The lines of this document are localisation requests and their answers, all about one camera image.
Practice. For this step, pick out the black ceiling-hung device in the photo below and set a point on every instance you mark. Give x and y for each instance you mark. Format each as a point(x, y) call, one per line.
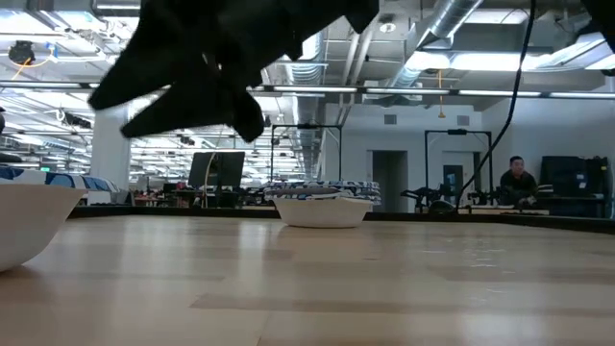
point(21, 52)

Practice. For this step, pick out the black equipment cabinet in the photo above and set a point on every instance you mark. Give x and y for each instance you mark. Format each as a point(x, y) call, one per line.
point(562, 178)

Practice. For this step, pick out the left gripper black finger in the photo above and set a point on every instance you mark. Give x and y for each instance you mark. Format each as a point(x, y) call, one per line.
point(154, 67)
point(192, 108)

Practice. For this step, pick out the person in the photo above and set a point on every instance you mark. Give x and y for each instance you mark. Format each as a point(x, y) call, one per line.
point(518, 186)

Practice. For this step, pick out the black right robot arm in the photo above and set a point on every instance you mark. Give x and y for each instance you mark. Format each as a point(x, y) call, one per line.
point(605, 19)

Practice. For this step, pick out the background black robot arm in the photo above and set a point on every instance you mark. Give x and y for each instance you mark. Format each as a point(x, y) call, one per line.
point(432, 205)

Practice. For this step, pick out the slanted silver ventilation duct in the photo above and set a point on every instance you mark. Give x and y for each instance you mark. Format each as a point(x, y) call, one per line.
point(451, 19)

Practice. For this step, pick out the long linear ceiling light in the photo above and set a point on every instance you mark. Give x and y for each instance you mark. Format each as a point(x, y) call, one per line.
point(312, 89)

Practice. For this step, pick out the white round column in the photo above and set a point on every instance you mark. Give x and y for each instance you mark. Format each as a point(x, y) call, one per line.
point(110, 161)

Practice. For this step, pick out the black station frame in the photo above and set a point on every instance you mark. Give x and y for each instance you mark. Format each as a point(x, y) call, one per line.
point(456, 131)

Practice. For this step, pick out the round silver ventilation duct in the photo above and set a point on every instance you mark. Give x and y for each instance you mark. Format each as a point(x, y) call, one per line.
point(310, 72)

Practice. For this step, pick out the black aluminium table frame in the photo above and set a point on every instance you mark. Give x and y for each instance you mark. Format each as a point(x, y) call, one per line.
point(432, 217)

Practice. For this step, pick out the black background monitor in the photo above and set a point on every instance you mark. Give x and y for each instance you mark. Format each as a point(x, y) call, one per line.
point(227, 168)

